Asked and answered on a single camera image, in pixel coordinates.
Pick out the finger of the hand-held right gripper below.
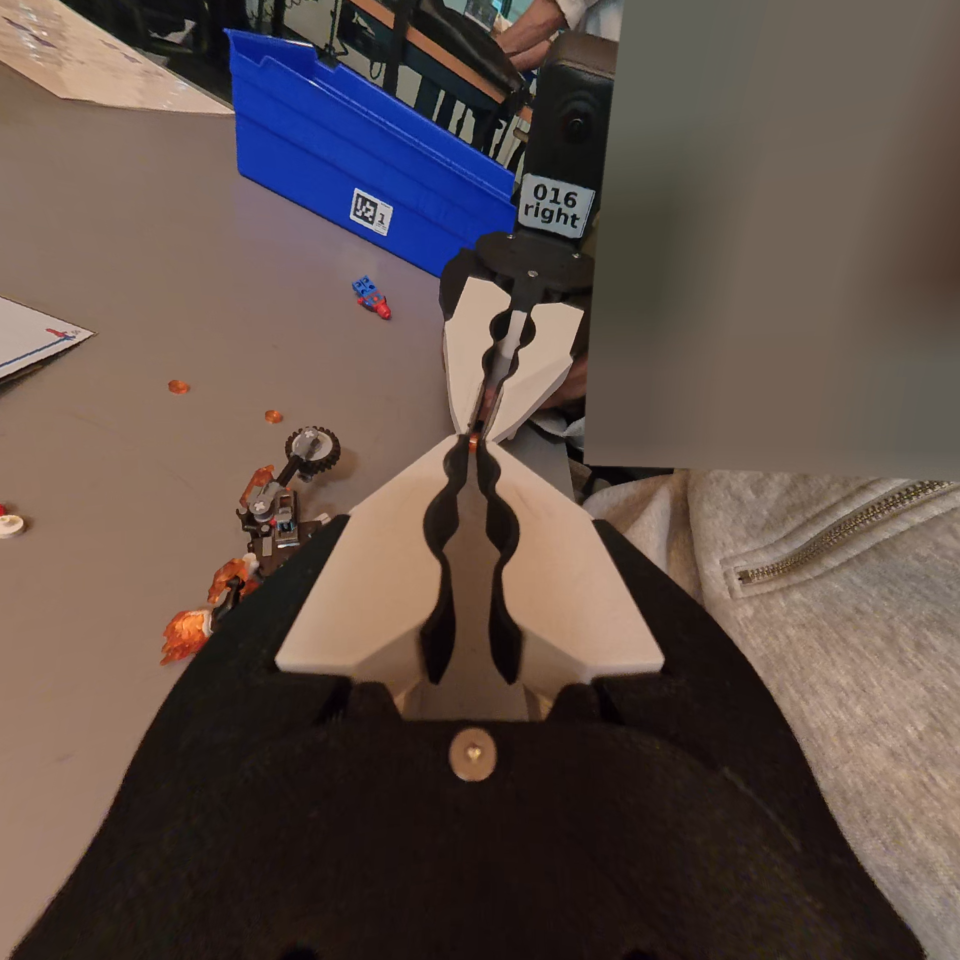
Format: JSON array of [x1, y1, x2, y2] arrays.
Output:
[[442, 277, 516, 436], [486, 300, 588, 441]]

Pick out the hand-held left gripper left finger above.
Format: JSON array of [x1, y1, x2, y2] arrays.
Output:
[[276, 435, 470, 719]]

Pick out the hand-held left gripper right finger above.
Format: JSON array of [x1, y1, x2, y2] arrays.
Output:
[[476, 441, 666, 719]]

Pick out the lego motorcycle model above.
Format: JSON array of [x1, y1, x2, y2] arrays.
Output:
[[159, 426, 342, 667]]

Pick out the person's right forearm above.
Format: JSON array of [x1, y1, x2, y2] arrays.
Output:
[[528, 412, 588, 481]]

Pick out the red blue lego minifigure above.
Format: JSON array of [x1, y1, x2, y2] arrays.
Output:
[[351, 275, 393, 321]]

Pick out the lego instruction booklet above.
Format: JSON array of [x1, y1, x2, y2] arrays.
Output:
[[0, 296, 97, 385]]

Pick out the person's right hand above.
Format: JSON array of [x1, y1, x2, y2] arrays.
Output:
[[546, 358, 589, 411]]

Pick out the black bag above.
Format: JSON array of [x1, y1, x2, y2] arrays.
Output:
[[416, 0, 526, 91]]

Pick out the wooden background desk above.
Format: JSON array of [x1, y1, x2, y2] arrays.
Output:
[[348, 0, 537, 125]]

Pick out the blue plastic bin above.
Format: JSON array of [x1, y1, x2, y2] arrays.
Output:
[[225, 28, 519, 279]]

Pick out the printed paper sheet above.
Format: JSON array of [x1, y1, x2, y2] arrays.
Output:
[[0, 0, 235, 116]]

